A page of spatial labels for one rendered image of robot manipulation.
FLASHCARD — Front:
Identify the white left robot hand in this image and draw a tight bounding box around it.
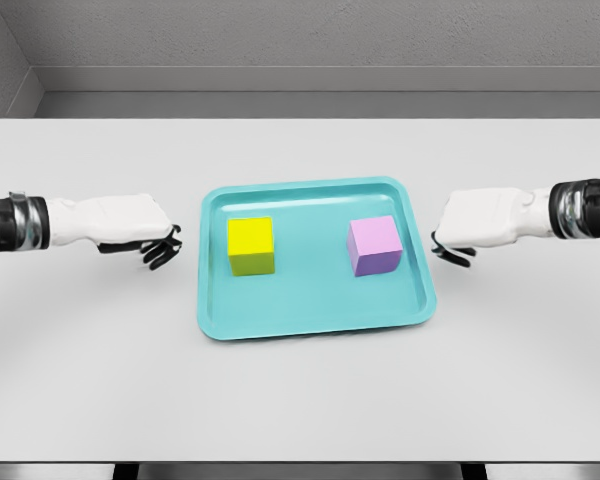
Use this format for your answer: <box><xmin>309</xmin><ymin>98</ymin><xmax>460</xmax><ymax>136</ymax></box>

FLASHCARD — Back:
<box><xmin>82</xmin><ymin>193</ymin><xmax>184</xmax><ymax>272</ymax></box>

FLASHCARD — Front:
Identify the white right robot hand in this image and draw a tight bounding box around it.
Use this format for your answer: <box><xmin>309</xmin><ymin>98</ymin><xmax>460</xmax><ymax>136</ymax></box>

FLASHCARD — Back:
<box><xmin>430</xmin><ymin>186</ymin><xmax>527</xmax><ymax>268</ymax></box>

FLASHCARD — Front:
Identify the pink cube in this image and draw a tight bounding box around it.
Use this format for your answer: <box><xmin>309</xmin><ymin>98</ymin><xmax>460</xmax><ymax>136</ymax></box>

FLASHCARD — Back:
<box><xmin>346</xmin><ymin>215</ymin><xmax>402</xmax><ymax>278</ymax></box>

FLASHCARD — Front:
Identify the yellow cube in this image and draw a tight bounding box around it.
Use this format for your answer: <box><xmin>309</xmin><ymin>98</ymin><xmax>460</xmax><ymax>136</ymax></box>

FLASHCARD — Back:
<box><xmin>227</xmin><ymin>216</ymin><xmax>276</xmax><ymax>278</ymax></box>

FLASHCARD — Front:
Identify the teal plastic tray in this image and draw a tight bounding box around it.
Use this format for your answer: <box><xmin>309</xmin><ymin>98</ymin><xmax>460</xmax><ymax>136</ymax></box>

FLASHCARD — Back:
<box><xmin>196</xmin><ymin>175</ymin><xmax>438</xmax><ymax>343</ymax></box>

